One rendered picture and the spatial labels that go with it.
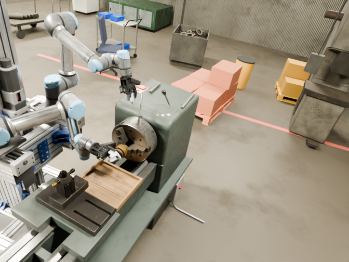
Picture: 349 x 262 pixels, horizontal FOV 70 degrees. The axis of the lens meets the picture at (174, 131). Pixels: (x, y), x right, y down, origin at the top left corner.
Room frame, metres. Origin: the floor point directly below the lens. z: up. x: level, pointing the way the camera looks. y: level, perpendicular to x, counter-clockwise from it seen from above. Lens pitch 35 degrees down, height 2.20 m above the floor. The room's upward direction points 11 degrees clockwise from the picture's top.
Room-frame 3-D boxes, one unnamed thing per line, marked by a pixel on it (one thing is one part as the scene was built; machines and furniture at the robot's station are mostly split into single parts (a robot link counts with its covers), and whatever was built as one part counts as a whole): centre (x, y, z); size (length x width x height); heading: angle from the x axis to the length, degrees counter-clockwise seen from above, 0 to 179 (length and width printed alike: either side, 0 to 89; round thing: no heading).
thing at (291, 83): (5.36, -2.72, 0.36); 1.22 x 0.87 x 0.72; 76
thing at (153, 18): (9.59, 1.96, 0.35); 1.77 x 1.62 x 0.70; 76
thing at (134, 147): (1.30, 0.22, 1.09); 0.12 x 0.11 x 0.05; 70
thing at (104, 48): (4.95, 1.62, 0.52); 0.60 x 0.57 x 1.03; 81
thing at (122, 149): (1.26, 0.33, 1.08); 0.09 x 0.09 x 0.09; 71
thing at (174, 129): (1.79, 0.16, 1.06); 0.59 x 0.48 x 0.39; 160
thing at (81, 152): (1.30, 0.62, 0.98); 0.11 x 0.08 x 0.11; 46
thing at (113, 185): (1.14, 0.38, 0.88); 0.36 x 0.30 x 0.04; 70
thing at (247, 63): (5.44, -1.25, 0.32); 0.42 x 0.40 x 0.63; 74
